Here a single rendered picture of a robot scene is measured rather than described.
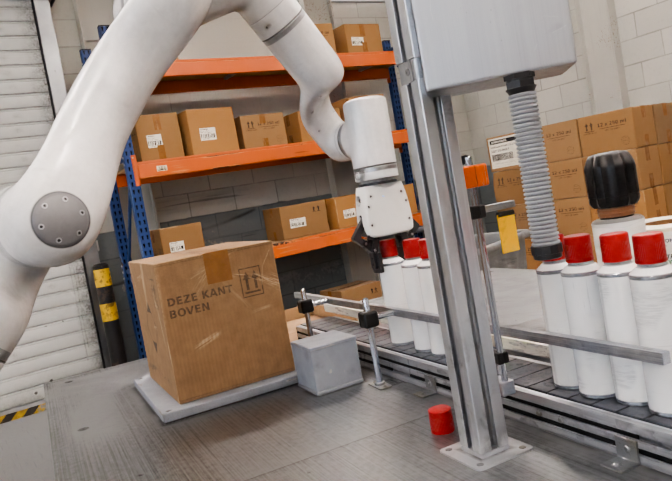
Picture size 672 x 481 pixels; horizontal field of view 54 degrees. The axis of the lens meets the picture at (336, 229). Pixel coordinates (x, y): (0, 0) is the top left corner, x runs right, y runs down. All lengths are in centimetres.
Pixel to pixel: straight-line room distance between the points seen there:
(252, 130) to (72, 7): 164
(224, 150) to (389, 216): 358
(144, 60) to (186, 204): 446
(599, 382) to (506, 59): 41
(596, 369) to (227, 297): 71
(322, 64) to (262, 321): 51
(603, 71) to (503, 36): 535
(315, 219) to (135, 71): 414
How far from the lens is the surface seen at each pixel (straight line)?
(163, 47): 102
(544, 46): 80
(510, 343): 110
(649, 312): 81
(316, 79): 120
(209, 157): 465
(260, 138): 494
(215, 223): 553
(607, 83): 612
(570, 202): 459
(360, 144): 125
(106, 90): 99
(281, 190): 581
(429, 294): 115
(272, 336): 135
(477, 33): 80
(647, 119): 450
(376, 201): 125
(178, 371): 131
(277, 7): 117
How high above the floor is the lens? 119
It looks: 3 degrees down
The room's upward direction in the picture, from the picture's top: 10 degrees counter-clockwise
